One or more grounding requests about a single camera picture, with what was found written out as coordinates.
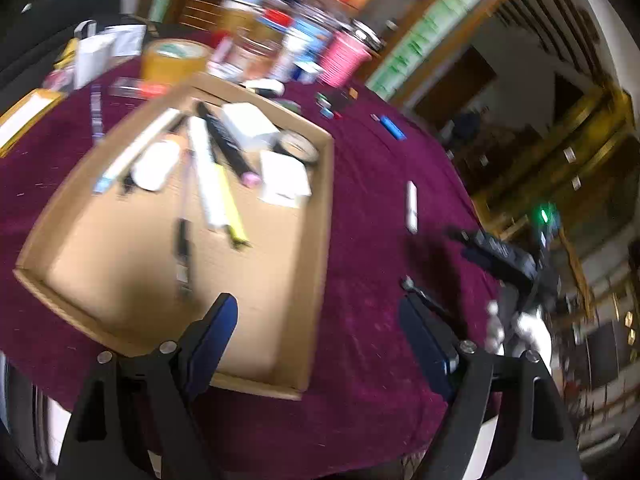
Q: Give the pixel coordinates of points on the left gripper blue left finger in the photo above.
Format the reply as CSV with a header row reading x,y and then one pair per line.
x,y
202,345

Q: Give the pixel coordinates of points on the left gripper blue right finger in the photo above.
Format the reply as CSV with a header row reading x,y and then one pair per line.
x,y
432,343

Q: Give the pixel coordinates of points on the yellow black pen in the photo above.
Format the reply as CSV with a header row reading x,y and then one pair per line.
x,y
235,226

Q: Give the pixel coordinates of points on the white marker pen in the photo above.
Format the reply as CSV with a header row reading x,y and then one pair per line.
x,y
412,218

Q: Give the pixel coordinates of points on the clear black gel pen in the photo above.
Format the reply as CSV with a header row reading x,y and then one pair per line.
x,y
183,245

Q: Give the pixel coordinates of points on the white tube stick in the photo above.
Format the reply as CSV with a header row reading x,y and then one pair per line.
x,y
205,174

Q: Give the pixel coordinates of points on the small white charger block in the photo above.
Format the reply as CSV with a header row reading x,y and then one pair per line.
x,y
285,180

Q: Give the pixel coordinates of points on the white bottle orange cap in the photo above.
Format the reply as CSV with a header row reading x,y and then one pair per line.
x,y
151,171

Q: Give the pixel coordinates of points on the black brush marker pen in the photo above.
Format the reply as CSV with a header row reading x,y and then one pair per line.
x,y
228,147

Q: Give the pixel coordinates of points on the long white blue-tip pen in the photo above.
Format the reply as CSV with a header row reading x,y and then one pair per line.
x,y
133,149

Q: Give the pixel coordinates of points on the black electrical tape roll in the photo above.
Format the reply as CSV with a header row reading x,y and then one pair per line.
x,y
293,144

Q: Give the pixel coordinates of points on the white power adapter with prongs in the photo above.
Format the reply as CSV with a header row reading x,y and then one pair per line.
x,y
250,127

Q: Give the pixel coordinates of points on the gloved right hand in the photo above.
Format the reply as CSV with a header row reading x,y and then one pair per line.
x,y
520,333

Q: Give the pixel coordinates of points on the purple tablecloth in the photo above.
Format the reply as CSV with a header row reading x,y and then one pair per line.
x,y
367,401

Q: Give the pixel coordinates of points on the cardboard tray box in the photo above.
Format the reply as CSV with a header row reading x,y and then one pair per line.
x,y
135,245

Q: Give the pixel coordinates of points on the blue lighter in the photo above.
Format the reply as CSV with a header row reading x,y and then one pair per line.
x,y
392,128

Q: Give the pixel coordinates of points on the yellow packing tape roll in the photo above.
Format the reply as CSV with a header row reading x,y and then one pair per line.
x,y
169,61

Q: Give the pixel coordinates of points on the pink knitted thermos bottle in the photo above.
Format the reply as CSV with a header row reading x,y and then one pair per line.
x,y
342,57

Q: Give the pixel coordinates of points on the small blue white box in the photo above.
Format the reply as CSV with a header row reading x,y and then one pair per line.
x,y
306,72

